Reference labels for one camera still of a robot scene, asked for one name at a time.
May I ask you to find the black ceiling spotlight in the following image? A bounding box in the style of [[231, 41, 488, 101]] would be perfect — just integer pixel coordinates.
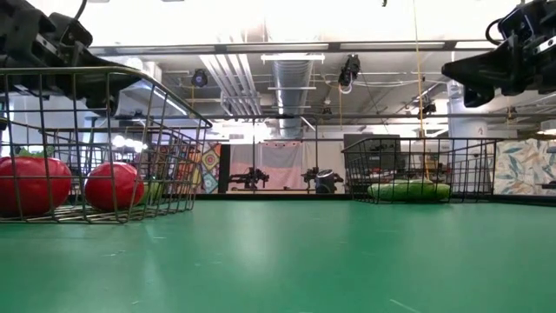
[[190, 68, 209, 89]]

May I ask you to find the pale pink hanging sheet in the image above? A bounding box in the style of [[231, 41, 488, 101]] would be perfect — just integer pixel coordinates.
[[228, 141, 317, 191]]

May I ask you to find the black wire basket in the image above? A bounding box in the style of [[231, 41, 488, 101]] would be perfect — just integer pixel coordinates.
[[43, 124, 208, 206], [341, 137, 505, 204]]

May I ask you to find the colourful patterned poster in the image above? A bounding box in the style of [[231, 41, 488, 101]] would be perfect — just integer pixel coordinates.
[[190, 142, 222, 195]]

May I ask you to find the bronze wire basket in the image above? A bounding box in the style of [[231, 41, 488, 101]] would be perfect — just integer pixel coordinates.
[[0, 65, 213, 224]]

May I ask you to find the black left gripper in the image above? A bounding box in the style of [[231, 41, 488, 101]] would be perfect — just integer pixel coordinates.
[[0, 0, 144, 115]]

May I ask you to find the green table mat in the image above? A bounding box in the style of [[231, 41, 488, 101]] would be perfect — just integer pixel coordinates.
[[0, 198, 556, 313]]

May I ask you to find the silver ceiling duct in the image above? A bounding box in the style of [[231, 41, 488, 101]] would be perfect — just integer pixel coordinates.
[[271, 58, 314, 140]]

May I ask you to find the grey overhead frame beam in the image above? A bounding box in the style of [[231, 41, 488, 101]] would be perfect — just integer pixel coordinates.
[[89, 39, 492, 56]]

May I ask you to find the green toy cucumber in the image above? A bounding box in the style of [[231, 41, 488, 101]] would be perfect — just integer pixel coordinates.
[[367, 178, 435, 203], [403, 180, 452, 202]]

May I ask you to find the black cylinder with light rim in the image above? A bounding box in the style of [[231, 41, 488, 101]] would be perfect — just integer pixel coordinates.
[[314, 168, 344, 195]]

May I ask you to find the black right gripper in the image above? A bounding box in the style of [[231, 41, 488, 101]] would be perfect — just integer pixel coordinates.
[[441, 0, 556, 109]]

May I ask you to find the leaf patterned wall panel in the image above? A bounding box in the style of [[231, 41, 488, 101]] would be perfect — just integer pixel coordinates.
[[493, 137, 556, 196]]

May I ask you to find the red toy tomato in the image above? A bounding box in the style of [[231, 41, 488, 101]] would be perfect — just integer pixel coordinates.
[[0, 147, 73, 218], [84, 162, 145, 213]]

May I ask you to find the white round column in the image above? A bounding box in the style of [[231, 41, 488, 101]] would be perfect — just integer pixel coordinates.
[[447, 84, 488, 140]]

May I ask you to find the white ceiling light panel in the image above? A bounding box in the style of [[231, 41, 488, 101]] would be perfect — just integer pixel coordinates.
[[260, 52, 326, 64]]

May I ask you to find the green toy lime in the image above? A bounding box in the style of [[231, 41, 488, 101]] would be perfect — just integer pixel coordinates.
[[142, 181, 164, 203]]

